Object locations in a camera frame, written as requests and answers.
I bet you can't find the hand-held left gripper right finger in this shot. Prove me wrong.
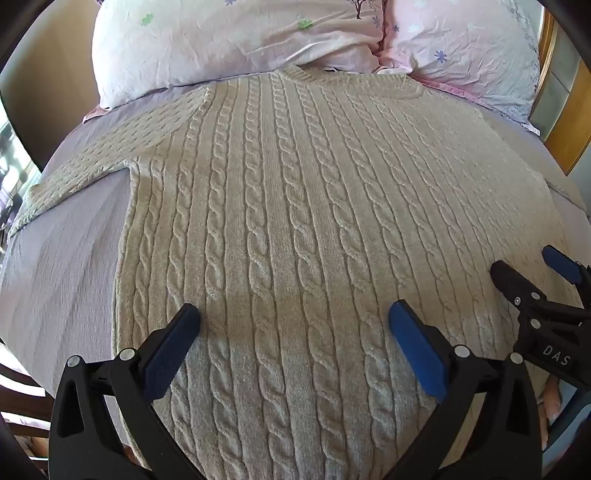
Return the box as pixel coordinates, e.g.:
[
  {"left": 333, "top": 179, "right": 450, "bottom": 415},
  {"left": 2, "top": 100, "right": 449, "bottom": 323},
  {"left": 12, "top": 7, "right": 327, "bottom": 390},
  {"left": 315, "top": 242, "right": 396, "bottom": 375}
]
[{"left": 388, "top": 299, "right": 544, "bottom": 480}]

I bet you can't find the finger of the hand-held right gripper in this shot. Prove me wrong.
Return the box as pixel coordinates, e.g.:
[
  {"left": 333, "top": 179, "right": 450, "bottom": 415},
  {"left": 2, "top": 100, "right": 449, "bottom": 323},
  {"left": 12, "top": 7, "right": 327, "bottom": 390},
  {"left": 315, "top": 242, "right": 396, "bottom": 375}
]
[
  {"left": 490, "top": 261, "right": 557, "bottom": 329},
  {"left": 541, "top": 244, "right": 591, "bottom": 297}
]

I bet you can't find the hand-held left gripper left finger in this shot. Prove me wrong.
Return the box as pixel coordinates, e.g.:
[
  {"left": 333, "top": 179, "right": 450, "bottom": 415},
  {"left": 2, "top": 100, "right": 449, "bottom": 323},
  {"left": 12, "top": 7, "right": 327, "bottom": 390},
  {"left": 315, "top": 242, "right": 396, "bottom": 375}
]
[{"left": 47, "top": 302, "right": 201, "bottom": 480}]

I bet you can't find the beige cable knit sweater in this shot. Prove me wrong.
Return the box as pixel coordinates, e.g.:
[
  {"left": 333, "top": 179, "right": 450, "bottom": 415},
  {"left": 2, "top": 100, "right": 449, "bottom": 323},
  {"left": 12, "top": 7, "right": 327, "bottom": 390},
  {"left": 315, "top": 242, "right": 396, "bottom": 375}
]
[{"left": 9, "top": 65, "right": 587, "bottom": 480}]

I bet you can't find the person's right hand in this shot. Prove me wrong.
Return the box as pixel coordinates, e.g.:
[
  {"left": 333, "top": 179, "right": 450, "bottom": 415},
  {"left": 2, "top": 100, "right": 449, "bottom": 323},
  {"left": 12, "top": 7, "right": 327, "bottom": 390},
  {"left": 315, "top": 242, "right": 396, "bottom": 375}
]
[{"left": 536, "top": 373, "right": 563, "bottom": 452}]

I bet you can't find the lavender bed sheet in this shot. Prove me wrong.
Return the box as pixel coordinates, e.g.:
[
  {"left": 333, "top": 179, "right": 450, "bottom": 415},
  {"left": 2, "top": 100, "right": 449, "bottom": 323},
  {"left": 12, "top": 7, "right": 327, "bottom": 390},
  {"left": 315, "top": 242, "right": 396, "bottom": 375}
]
[{"left": 0, "top": 74, "right": 591, "bottom": 444}]

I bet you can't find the pink floral pillow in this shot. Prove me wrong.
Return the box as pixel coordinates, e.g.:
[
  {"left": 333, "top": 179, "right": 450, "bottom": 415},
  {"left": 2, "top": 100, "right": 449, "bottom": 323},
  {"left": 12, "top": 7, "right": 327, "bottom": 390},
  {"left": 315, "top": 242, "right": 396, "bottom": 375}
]
[{"left": 376, "top": 0, "right": 542, "bottom": 136}]

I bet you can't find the dark brown panel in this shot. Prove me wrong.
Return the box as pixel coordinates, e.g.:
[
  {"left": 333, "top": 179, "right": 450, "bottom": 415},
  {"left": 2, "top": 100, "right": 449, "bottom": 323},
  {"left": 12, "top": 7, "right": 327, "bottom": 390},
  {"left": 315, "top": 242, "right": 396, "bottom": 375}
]
[{"left": 0, "top": 0, "right": 108, "bottom": 172}]

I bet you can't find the white floral pillow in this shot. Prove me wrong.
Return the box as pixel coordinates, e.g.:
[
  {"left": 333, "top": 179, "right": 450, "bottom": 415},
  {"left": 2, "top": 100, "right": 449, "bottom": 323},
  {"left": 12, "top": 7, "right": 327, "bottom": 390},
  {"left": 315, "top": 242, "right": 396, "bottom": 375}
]
[{"left": 91, "top": 0, "right": 387, "bottom": 110}]

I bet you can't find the yellow wooden frame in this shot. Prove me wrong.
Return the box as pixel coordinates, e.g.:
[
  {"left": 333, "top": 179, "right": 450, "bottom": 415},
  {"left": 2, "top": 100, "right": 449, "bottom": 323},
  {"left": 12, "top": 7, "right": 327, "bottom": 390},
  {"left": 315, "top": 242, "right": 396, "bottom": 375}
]
[{"left": 531, "top": 8, "right": 591, "bottom": 177}]

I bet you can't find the dark wooden bed frame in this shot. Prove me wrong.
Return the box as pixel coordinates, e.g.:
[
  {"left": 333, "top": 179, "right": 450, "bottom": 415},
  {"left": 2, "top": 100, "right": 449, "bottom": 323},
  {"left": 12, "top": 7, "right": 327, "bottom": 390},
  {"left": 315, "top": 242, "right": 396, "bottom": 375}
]
[{"left": 0, "top": 339, "right": 63, "bottom": 469}]

